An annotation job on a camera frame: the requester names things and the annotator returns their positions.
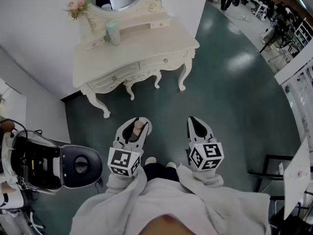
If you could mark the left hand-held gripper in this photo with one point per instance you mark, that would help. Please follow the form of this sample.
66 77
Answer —
123 159

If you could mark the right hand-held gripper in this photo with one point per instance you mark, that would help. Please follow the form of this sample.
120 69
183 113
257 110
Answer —
207 155

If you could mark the small grey bottle beige cap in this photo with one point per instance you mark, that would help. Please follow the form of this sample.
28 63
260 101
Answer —
137 130

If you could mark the person's right forearm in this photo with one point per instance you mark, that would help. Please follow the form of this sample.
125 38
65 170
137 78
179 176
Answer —
203 177

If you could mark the person's left forearm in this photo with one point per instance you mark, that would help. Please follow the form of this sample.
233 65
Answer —
124 187

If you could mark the person's left white shoe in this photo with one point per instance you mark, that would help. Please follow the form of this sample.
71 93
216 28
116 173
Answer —
150 160

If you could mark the person's white shoe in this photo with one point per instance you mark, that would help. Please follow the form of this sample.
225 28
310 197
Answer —
171 165
150 160

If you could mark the person's right white shoe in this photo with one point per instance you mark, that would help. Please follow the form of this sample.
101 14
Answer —
171 165

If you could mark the person's dark trousers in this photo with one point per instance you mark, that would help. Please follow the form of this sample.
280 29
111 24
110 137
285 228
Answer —
160 171

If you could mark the black and white robot head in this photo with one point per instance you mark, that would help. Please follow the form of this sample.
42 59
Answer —
82 165

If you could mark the person's white fleece jacket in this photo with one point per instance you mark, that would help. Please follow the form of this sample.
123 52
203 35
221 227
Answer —
171 204

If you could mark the white dressing table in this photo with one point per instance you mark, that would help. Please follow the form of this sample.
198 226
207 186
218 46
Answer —
151 43

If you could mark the white canister green lid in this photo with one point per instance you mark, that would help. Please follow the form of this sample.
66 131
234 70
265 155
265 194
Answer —
114 34

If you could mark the robot body clear cover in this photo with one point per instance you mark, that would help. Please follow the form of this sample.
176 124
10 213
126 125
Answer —
36 160

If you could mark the white partition board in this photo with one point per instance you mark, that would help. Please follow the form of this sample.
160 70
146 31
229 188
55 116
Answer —
299 99

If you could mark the white board panel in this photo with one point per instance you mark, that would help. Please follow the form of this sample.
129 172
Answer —
297 175

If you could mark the white cabinet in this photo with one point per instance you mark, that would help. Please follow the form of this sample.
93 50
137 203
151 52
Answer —
13 104

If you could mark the brown round knob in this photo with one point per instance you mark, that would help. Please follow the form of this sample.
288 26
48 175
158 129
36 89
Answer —
6 126

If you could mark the pink flower bouquet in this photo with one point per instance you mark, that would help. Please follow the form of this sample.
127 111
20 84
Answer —
77 7

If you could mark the white desk row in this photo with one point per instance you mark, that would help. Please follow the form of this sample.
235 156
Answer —
254 2

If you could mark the white shelf unit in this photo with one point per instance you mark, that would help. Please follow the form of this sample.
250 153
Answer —
304 34

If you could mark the black metal frame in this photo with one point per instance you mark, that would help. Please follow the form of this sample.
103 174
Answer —
269 174

